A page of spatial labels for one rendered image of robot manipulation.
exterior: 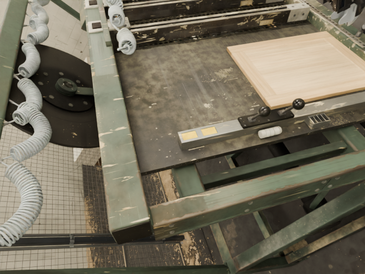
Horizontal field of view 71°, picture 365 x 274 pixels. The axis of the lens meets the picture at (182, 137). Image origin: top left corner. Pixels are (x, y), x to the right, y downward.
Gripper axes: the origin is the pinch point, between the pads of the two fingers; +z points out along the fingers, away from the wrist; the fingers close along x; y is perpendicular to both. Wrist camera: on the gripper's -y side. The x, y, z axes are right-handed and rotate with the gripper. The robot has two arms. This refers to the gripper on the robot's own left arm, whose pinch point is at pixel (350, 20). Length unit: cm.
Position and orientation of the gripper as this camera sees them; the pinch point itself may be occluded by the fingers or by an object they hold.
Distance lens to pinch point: 104.5
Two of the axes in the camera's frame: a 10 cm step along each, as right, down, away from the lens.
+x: 2.8, 7.4, -6.2
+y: -8.8, 4.6, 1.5
